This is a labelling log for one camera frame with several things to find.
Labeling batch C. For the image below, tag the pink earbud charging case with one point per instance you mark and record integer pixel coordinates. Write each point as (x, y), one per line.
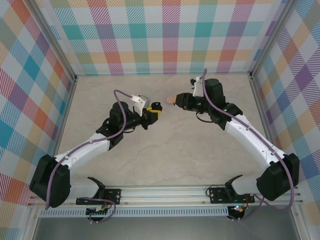
(170, 100)

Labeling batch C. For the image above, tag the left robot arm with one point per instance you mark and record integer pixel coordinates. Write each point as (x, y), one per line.
(50, 182)

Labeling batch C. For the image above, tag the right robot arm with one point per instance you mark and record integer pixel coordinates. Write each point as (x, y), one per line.
(275, 182)

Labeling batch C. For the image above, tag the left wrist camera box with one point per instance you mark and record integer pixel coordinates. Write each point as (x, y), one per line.
(145, 100)

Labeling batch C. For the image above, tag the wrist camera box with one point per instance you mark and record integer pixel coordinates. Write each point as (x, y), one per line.
(145, 100)
(196, 87)

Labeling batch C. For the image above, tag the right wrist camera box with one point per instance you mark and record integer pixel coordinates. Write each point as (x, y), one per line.
(196, 87)

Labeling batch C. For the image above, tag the aluminium side rail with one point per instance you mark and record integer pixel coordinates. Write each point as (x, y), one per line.
(66, 112)
(262, 112)

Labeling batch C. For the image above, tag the long aluminium mounting rail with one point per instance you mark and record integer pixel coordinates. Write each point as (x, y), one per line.
(162, 193)

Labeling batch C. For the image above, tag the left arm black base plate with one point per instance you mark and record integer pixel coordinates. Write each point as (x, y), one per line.
(115, 197)

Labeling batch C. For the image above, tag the aluminium corner post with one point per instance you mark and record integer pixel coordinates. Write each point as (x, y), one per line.
(272, 37)
(55, 37)

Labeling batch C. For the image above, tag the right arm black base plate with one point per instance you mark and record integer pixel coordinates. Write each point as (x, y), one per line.
(216, 196)

